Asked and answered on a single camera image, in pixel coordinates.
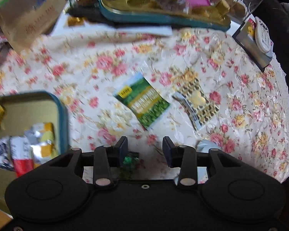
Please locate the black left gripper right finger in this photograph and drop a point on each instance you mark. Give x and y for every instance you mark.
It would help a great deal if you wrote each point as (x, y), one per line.
(183, 157)

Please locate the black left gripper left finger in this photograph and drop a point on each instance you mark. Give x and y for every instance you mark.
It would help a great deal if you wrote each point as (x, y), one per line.
(106, 157)

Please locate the green candy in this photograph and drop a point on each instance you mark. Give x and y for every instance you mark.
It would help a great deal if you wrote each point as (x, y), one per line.
(129, 165)

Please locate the brown gold heart packet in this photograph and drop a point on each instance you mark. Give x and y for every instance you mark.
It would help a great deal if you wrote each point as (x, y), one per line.
(198, 107)

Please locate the yellow silver snack packet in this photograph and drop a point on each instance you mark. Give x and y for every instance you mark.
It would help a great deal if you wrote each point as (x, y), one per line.
(42, 140)

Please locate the green garlic peas packet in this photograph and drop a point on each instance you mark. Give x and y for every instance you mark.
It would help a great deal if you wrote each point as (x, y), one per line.
(142, 99)

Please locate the red white snack packet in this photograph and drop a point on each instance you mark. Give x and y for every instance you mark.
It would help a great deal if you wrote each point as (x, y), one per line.
(21, 154)

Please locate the black white snack packet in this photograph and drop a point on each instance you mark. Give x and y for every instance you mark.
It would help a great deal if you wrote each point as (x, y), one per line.
(6, 162)

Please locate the teal tin box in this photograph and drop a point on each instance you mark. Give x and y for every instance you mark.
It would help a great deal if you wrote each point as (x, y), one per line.
(20, 112)

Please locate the notepad block with duck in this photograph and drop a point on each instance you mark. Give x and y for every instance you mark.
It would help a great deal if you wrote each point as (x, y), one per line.
(245, 37)

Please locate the white board under tray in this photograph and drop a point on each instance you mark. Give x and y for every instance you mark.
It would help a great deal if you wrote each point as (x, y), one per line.
(94, 21)

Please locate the gold wrapped candy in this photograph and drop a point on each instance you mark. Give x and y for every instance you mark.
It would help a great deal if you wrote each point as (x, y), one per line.
(74, 21)

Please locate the teal gold tin lid tray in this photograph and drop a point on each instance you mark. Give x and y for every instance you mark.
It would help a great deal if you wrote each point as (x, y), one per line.
(168, 12)

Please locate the kraft paper pouch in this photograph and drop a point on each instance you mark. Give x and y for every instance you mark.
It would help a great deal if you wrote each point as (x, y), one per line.
(23, 21)

